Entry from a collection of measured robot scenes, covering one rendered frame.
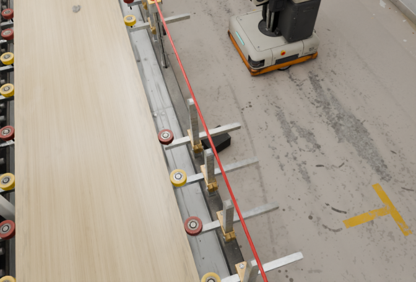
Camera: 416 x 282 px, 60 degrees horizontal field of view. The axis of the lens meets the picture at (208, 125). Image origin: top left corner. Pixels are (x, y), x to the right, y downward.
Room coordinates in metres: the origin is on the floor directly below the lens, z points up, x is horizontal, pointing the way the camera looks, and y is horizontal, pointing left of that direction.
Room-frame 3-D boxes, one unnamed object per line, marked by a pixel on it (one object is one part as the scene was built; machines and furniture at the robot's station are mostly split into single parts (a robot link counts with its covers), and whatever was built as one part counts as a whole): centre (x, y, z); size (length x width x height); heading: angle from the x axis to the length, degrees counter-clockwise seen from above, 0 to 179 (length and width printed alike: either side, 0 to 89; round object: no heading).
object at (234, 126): (1.09, 0.03, 0.80); 0.43 x 0.03 x 0.04; 105
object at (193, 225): (0.56, 0.09, 0.85); 0.08 x 0.08 x 0.11
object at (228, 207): (0.56, -0.06, 0.88); 0.04 x 0.04 x 0.48; 15
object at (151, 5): (1.76, 0.27, 1.18); 0.07 x 0.07 x 0.08; 15
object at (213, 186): (0.82, 0.01, 0.83); 0.14 x 0.06 x 0.05; 15
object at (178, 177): (0.80, 0.16, 0.85); 0.08 x 0.08 x 0.11
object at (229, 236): (0.58, -0.06, 0.81); 0.14 x 0.06 x 0.05; 15
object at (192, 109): (1.04, 0.07, 0.93); 0.04 x 0.04 x 0.48; 15
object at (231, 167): (0.85, -0.04, 0.83); 0.43 x 0.03 x 0.04; 105
